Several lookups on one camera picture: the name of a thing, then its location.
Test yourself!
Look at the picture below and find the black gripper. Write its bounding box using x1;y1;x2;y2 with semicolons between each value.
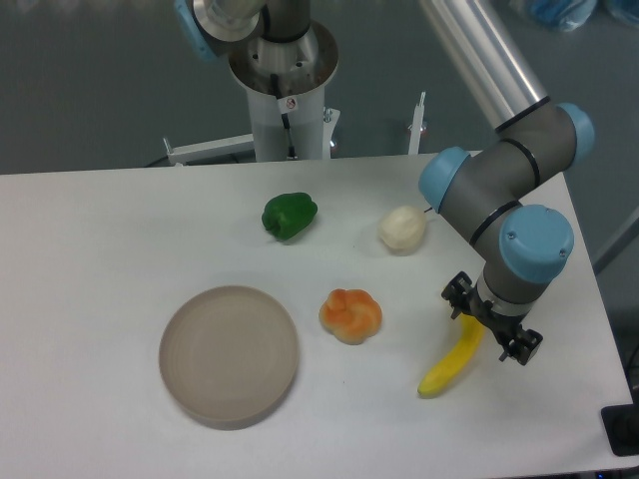
441;271;543;366

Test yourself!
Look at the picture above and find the yellow banana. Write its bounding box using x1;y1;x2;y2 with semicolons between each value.
417;314;484;398

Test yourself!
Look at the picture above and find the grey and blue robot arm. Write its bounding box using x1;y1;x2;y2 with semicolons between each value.
174;1;594;364

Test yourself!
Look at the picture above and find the white garlic bulb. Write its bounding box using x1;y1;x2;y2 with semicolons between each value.
377;206;426;254

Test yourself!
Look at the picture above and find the orange knotted bread roll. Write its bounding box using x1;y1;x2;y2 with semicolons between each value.
319;289;382;345

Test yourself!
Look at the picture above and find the black device at table edge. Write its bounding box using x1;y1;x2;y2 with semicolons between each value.
601;404;638;457

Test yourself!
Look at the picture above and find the grey metal table leg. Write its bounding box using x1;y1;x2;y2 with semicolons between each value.
591;207;639;275

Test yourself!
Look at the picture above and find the green bell pepper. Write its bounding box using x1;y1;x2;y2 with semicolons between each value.
261;192;319;240

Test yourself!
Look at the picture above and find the beige round plate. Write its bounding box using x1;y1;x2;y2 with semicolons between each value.
159;285;301;430

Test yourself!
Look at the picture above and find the blue plastic bag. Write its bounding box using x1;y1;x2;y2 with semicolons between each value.
508;0;638;33

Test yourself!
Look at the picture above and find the white right mounting bracket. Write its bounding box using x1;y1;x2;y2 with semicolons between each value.
407;91;426;155

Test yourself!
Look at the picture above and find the white mounting bracket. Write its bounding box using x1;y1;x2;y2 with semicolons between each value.
407;91;426;155
163;134;254;166

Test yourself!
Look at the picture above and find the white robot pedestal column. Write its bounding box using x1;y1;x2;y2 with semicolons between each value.
229;21;338;163

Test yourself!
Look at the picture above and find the white left mounting bracket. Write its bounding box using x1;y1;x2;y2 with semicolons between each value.
163;134;254;166

